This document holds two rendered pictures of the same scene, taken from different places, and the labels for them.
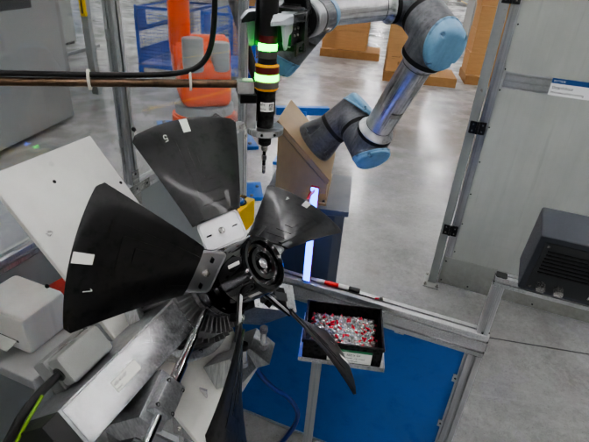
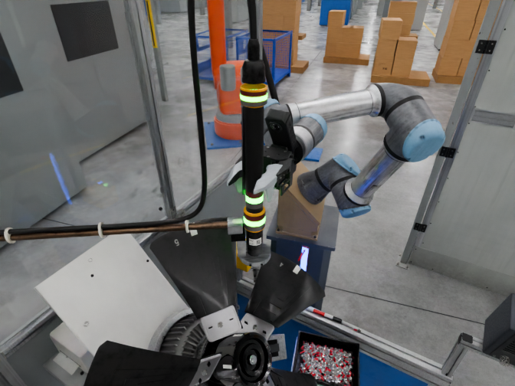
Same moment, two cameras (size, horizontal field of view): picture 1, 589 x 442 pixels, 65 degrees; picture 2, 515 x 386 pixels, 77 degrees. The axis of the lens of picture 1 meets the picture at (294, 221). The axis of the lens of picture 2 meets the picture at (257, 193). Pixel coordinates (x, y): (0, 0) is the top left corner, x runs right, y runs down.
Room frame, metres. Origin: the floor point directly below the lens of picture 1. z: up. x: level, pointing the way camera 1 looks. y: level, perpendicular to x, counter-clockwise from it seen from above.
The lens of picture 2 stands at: (0.35, -0.02, 1.96)
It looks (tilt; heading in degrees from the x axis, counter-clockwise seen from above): 34 degrees down; 9
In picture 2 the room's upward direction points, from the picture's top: straight up
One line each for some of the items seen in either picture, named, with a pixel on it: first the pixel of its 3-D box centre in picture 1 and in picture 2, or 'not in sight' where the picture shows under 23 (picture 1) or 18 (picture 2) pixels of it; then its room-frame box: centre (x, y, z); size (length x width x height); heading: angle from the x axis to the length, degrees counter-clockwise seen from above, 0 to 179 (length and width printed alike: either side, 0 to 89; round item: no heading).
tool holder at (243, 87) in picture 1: (260, 107); (250, 238); (0.85, 0.08, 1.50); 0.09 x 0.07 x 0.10; 105
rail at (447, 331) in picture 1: (336, 298); (323, 322); (1.16, -0.15, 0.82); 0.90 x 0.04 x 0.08; 70
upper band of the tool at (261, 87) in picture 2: not in sight; (254, 95); (0.86, 0.07, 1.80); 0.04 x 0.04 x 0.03
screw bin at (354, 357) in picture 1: (342, 332); (326, 364); (0.98, -0.16, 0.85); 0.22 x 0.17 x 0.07; 86
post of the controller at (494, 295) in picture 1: (492, 303); (456, 355); (1.01, -0.55, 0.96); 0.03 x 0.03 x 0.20; 70
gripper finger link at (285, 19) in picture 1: (284, 32); (268, 188); (0.85, 0.04, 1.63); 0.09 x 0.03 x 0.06; 172
